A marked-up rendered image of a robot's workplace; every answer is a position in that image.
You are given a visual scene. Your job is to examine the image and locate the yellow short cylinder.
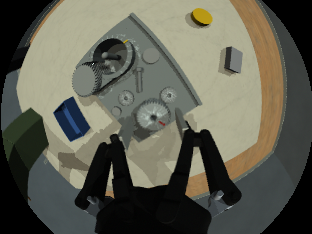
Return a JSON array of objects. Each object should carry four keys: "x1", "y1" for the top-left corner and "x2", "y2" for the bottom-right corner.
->
[{"x1": 191, "y1": 8, "x2": 213, "y2": 26}]

